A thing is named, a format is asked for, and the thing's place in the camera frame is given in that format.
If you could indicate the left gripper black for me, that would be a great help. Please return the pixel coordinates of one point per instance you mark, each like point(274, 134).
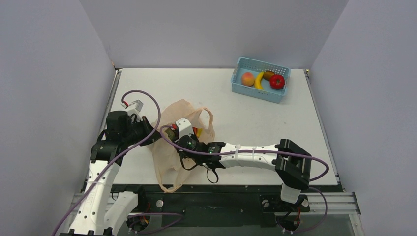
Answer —
point(145, 124)

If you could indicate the orange plastic bag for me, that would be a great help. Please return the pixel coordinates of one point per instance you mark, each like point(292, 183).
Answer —
point(168, 170)

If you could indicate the fake dark plum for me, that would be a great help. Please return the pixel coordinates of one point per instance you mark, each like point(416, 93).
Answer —
point(171, 133)

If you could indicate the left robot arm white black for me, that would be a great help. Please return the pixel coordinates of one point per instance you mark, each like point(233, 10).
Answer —
point(124, 130)

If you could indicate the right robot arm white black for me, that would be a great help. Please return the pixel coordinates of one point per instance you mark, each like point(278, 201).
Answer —
point(285, 158)

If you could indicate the fake yellow banana in bag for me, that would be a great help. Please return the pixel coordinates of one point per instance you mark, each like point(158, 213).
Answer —
point(199, 132)

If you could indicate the fake peach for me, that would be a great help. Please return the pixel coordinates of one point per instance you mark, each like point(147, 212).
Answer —
point(247, 79)

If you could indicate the fake brown kiwi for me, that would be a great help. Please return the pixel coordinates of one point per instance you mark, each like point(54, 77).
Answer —
point(267, 75)

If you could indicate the fake red tomato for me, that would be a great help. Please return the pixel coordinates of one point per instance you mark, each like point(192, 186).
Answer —
point(277, 81)

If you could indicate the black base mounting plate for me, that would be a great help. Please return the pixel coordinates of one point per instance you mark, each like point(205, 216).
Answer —
point(217, 206)

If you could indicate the light blue plastic basket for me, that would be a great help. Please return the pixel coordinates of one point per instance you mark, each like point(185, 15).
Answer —
point(255, 66)

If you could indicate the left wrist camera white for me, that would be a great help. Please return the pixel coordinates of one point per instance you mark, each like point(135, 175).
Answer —
point(133, 110)

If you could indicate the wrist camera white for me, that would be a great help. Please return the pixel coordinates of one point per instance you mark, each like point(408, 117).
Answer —
point(183, 127)
point(133, 110)

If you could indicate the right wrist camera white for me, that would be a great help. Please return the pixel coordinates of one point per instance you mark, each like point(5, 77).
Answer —
point(183, 127)

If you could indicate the aluminium rail frame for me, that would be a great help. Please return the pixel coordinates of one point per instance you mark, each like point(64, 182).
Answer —
point(334, 214)

